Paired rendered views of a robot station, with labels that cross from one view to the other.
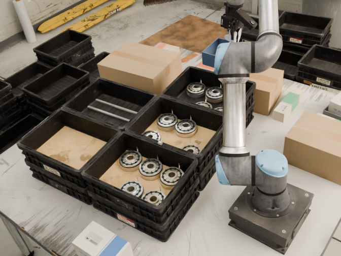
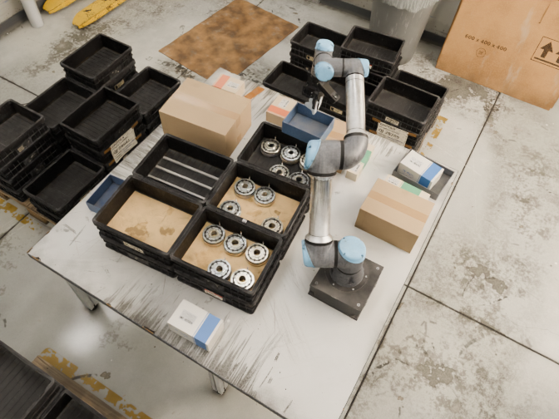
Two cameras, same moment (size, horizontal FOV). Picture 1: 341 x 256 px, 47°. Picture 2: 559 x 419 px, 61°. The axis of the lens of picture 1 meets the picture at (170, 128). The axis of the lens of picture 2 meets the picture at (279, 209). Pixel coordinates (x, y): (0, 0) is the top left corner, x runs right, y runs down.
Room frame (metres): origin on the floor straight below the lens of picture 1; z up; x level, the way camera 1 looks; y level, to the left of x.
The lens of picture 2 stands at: (0.12, 0.20, 2.70)
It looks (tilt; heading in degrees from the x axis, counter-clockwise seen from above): 55 degrees down; 345
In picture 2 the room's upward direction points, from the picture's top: 4 degrees clockwise
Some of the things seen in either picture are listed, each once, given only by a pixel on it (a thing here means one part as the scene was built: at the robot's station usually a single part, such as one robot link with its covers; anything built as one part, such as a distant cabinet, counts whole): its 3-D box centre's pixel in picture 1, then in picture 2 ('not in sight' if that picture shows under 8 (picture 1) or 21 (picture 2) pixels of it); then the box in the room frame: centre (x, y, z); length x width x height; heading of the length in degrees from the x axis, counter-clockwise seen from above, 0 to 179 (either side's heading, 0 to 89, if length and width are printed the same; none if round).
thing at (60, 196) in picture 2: (26, 147); (70, 189); (2.13, 1.04, 0.26); 0.40 x 0.30 x 0.23; 138
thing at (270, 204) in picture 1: (270, 190); (348, 267); (1.00, -0.36, 0.85); 0.15 x 0.15 x 0.10
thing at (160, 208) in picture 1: (139, 167); (227, 248); (1.15, 0.15, 0.92); 0.40 x 0.30 x 0.02; 53
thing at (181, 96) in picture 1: (208, 98); (284, 160); (1.63, -0.21, 0.87); 0.40 x 0.30 x 0.11; 53
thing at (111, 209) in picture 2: (72, 147); (150, 220); (1.39, 0.47, 0.87); 0.40 x 0.30 x 0.11; 53
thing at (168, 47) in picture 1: (165, 53); (228, 88); (2.36, -0.03, 0.74); 0.16 x 0.12 x 0.07; 54
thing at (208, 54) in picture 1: (228, 55); (308, 125); (1.64, -0.32, 1.10); 0.20 x 0.15 x 0.07; 48
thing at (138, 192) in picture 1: (131, 190); (219, 269); (1.09, 0.19, 0.86); 0.10 x 0.10 x 0.01
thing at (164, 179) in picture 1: (171, 176); (256, 253); (1.14, 0.02, 0.86); 0.10 x 0.10 x 0.01
